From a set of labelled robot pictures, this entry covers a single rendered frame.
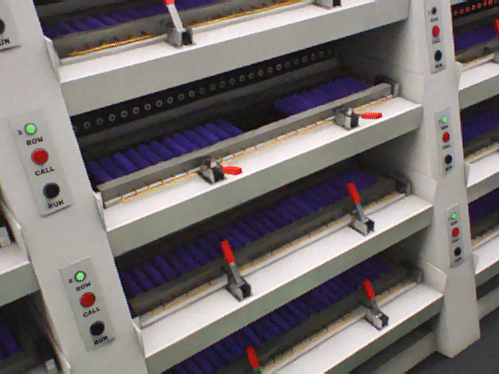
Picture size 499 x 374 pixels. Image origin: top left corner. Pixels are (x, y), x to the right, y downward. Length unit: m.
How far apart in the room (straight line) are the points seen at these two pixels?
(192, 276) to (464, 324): 0.63
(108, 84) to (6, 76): 0.12
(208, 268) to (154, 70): 0.33
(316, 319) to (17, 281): 0.57
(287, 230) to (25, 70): 0.51
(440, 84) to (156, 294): 0.62
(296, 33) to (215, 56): 0.14
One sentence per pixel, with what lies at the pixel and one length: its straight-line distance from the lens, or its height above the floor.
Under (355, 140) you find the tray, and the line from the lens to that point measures 0.98.
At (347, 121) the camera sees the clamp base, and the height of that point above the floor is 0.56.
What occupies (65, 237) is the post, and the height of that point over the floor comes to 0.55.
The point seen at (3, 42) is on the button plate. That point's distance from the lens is 0.72.
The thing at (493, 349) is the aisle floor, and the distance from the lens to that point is 1.35.
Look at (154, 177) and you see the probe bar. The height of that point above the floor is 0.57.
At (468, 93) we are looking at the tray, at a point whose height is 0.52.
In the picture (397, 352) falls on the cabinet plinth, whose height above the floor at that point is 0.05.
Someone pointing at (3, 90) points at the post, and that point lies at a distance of 0.72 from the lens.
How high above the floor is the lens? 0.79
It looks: 18 degrees down
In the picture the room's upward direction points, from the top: 12 degrees counter-clockwise
